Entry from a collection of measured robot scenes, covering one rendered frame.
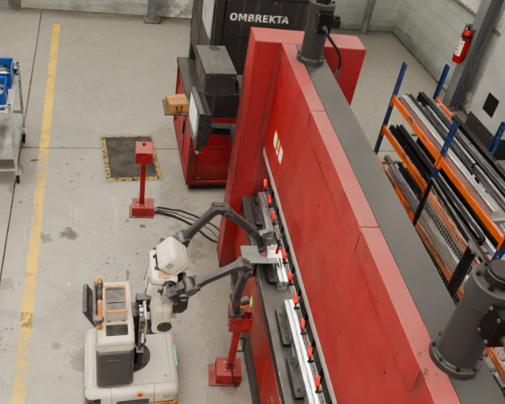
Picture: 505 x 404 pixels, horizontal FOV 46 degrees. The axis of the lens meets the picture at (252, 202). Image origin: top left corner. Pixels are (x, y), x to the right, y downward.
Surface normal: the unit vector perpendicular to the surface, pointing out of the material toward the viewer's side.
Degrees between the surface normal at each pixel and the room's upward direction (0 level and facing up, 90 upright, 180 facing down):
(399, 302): 0
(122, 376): 90
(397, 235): 0
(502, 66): 90
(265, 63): 90
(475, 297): 90
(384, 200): 0
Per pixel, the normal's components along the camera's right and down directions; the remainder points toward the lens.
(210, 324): 0.15, -0.77
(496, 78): -0.97, 0.01
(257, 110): 0.14, 0.63
